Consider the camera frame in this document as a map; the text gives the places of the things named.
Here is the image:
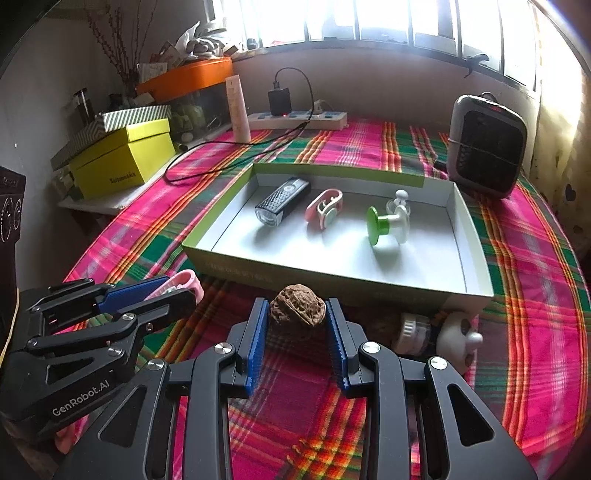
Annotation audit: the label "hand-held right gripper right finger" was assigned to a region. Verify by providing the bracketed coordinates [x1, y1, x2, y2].
[325, 298, 527, 480]

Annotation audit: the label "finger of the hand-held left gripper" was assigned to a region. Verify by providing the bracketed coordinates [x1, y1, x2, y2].
[9, 290, 197, 402]
[25, 276, 169, 335]

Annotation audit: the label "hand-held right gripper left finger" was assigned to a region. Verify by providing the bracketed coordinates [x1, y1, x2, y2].
[53, 298, 271, 480]

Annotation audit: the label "pink clip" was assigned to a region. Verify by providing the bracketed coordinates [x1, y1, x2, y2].
[157, 270, 204, 306]
[305, 188, 344, 230]

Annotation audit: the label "brown walnut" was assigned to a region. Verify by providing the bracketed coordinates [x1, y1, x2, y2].
[269, 285, 329, 329]
[369, 316, 402, 347]

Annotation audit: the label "small jar with white lid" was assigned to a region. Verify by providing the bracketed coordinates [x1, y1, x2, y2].
[398, 311, 432, 354]

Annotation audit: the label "green and white cardboard tray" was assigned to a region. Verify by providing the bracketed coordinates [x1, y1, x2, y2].
[181, 161, 495, 315]

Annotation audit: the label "green and white spool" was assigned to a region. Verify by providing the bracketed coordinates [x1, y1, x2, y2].
[366, 205, 411, 248]

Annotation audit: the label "black bike light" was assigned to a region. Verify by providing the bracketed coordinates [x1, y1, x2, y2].
[255, 178, 311, 227]

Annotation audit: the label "white mushroom-shaped massager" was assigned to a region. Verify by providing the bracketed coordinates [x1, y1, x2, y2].
[385, 189, 411, 217]

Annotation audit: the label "white side shelf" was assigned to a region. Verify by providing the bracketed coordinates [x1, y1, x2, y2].
[58, 185, 144, 215]

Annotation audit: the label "black speaker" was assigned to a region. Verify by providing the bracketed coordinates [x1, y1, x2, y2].
[0, 166, 27, 296]

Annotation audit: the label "yellow box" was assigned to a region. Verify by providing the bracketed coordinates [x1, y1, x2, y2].
[69, 119, 177, 200]

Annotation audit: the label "green striped box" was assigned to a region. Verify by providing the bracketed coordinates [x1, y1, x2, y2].
[51, 104, 172, 171]

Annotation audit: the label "dark glass jar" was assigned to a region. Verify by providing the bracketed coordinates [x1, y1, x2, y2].
[73, 88, 93, 127]

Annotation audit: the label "pink green plaid tablecloth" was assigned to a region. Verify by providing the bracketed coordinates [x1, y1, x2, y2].
[60, 117, 591, 480]

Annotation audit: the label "glass tank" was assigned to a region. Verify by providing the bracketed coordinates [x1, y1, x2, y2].
[171, 85, 232, 139]

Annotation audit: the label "peach cosmetic tube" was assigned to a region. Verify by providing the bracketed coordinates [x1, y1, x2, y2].
[225, 74, 252, 143]

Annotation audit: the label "orange box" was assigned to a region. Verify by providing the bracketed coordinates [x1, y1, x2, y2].
[137, 58, 234, 103]

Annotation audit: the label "white power strip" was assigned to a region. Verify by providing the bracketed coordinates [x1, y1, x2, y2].
[247, 110, 348, 131]

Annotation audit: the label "black charger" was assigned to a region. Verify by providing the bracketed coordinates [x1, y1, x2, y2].
[268, 88, 293, 116]

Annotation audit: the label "grey space heater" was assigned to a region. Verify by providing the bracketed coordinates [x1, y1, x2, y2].
[447, 92, 528, 199]

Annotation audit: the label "dried branches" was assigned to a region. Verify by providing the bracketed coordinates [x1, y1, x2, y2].
[85, 0, 153, 88]

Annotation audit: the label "pile of packets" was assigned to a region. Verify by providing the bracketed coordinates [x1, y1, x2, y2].
[141, 23, 241, 77]

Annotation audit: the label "heart print curtain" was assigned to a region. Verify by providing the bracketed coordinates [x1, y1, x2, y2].
[531, 14, 591, 241]

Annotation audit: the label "black charger cable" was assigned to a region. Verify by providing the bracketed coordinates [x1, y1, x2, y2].
[165, 68, 324, 185]

